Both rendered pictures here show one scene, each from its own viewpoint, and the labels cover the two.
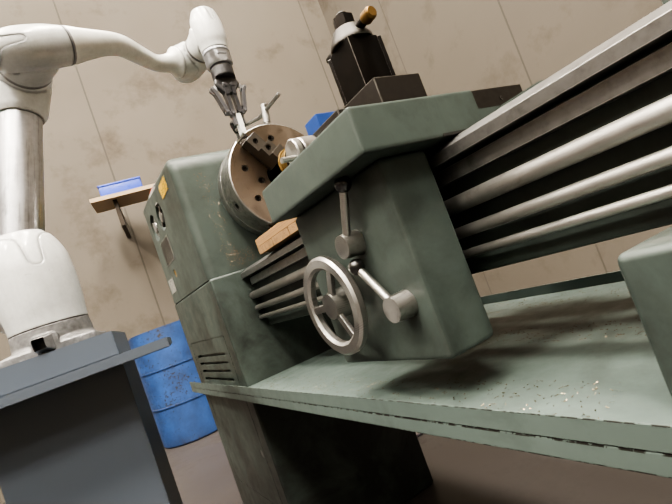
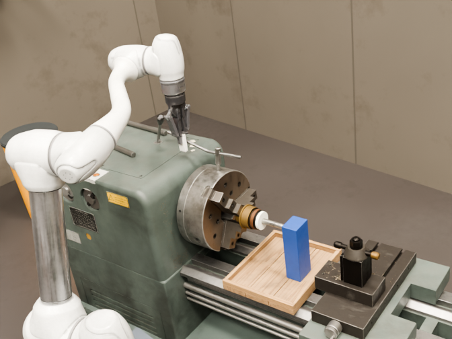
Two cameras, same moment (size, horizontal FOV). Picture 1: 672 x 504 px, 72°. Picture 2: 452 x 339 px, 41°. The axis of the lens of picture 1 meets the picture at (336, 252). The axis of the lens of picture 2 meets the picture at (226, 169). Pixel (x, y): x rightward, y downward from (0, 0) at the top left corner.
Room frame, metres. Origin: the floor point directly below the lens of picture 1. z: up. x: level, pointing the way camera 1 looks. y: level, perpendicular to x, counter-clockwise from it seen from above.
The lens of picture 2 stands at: (-0.52, 0.69, 2.30)
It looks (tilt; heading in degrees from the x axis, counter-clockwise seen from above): 28 degrees down; 341
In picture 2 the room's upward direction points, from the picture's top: 8 degrees counter-clockwise
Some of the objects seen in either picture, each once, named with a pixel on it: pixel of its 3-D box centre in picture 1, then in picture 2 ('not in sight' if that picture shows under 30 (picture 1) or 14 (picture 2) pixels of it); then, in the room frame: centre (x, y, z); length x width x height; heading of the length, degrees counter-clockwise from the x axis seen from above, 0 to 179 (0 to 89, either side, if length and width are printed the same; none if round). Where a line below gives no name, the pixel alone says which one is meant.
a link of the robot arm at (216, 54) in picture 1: (218, 60); (173, 85); (1.51, 0.15, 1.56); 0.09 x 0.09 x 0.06
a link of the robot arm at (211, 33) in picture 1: (206, 33); (165, 56); (1.52, 0.16, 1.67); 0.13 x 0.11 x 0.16; 43
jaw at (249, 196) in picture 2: not in sight; (247, 199); (1.36, -0.02, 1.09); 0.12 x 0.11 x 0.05; 121
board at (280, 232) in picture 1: (342, 214); (282, 268); (1.14, -0.05, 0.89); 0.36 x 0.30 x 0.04; 121
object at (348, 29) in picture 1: (349, 38); (356, 250); (0.81, -0.15, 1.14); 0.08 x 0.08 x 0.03
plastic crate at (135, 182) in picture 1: (122, 190); not in sight; (3.80, 1.49, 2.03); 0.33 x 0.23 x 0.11; 111
